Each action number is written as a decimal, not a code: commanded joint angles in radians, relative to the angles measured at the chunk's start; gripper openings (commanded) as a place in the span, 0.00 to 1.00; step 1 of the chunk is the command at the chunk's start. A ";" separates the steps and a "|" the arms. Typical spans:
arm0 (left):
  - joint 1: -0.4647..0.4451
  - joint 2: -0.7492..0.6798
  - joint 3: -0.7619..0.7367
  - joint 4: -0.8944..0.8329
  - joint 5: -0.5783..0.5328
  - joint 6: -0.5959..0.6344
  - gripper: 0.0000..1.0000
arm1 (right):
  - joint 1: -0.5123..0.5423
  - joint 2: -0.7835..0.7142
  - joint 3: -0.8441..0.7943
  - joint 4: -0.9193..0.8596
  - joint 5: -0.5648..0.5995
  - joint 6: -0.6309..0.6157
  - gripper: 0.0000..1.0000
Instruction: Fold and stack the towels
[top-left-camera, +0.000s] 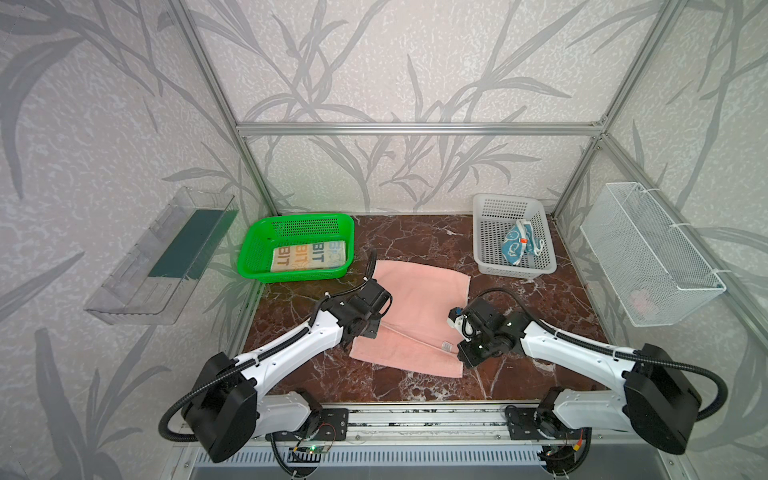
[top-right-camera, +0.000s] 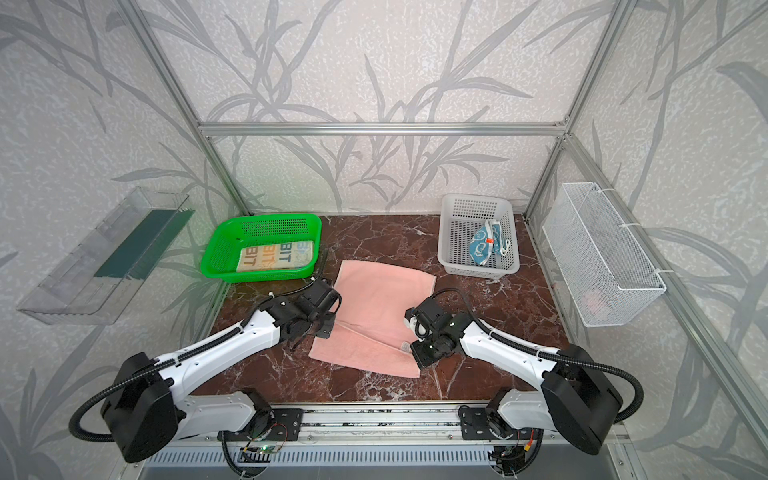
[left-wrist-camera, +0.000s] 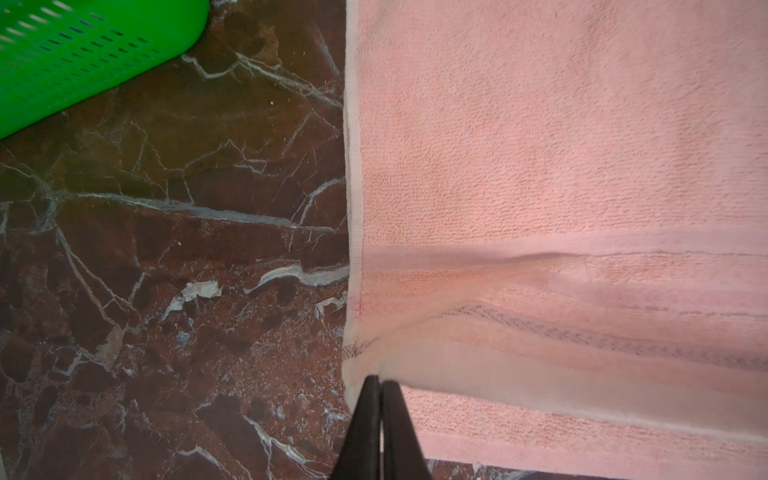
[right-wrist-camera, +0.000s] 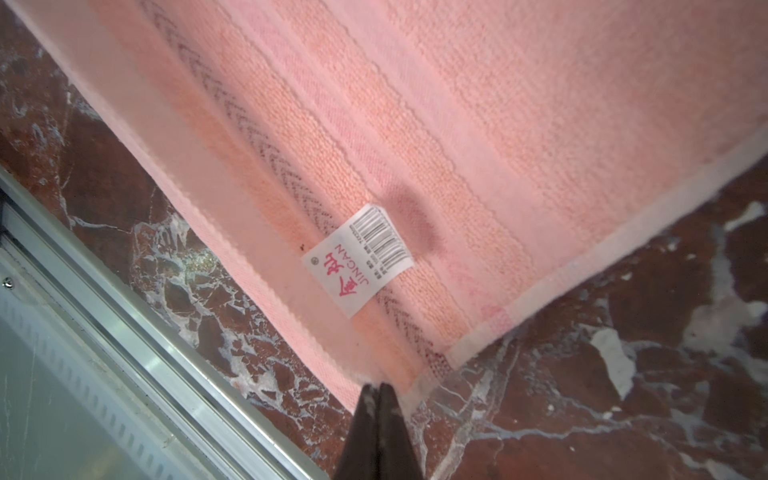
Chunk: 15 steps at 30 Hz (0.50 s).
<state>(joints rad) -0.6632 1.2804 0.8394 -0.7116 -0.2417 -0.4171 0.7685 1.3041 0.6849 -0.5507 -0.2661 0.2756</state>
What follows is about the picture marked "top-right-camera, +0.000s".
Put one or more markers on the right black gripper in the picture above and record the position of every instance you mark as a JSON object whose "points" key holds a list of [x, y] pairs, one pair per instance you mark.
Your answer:
{"points": [[420, 351]]}

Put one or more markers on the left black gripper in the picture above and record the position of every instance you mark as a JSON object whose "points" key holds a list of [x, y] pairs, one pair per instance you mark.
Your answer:
{"points": [[324, 324]]}

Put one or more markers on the cream lettered towel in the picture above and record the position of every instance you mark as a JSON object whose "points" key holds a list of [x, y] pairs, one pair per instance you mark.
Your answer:
{"points": [[281, 256]]}

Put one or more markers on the pink towel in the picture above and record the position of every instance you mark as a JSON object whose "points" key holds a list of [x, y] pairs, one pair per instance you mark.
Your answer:
{"points": [[370, 331]]}

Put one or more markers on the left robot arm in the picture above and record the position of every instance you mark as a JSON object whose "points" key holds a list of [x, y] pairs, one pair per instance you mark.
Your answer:
{"points": [[154, 403]]}

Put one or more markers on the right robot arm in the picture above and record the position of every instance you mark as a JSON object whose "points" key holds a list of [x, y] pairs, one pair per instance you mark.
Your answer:
{"points": [[570, 395]]}

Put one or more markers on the green plastic basket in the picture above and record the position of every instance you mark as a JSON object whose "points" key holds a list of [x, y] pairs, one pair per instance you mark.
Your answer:
{"points": [[229, 238]]}

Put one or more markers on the white plastic basket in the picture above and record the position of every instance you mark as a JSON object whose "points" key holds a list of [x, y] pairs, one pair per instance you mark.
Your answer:
{"points": [[461, 216]]}

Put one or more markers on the teal patterned towel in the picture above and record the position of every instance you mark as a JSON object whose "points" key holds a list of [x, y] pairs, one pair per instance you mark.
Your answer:
{"points": [[488, 241]]}

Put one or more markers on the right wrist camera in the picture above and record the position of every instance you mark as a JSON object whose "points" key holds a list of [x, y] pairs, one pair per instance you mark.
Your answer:
{"points": [[420, 329]]}

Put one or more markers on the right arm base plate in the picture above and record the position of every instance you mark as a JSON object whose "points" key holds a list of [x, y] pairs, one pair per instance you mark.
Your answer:
{"points": [[477, 423]]}

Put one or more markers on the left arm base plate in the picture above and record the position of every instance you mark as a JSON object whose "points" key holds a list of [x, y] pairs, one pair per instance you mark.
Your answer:
{"points": [[281, 424]]}

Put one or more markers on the aluminium front rail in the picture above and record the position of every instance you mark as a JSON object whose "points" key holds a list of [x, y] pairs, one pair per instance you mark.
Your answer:
{"points": [[345, 423]]}

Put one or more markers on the pink object in wire basket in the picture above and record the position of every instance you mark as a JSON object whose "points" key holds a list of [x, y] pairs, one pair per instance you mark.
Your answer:
{"points": [[596, 304]]}

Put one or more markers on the white wire mesh basket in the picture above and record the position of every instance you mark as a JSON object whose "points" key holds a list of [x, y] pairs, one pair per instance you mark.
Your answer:
{"points": [[596, 249]]}

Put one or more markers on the clear acrylic wall shelf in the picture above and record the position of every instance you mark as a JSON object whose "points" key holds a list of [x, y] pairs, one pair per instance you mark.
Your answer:
{"points": [[94, 284]]}

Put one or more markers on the aluminium cage frame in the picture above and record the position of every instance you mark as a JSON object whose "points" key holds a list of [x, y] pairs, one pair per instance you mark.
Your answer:
{"points": [[742, 392]]}

